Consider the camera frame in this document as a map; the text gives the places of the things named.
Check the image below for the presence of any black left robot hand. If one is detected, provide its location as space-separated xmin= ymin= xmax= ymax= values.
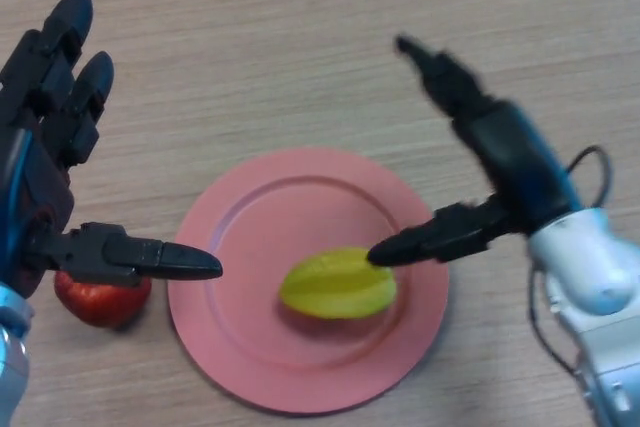
xmin=0 ymin=0 xmax=224 ymax=297

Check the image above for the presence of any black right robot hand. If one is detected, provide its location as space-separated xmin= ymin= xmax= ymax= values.
xmin=367 ymin=35 xmax=584 ymax=268

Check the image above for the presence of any yellow starfruit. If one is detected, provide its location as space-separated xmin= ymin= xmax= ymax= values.
xmin=278 ymin=246 xmax=397 ymax=319

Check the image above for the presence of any pink round plate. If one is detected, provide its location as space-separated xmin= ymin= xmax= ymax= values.
xmin=167 ymin=146 xmax=450 ymax=416

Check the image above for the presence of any red apple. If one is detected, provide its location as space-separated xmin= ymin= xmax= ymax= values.
xmin=53 ymin=269 xmax=153 ymax=329

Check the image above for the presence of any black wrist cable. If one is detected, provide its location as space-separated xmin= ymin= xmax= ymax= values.
xmin=528 ymin=145 xmax=614 ymax=378

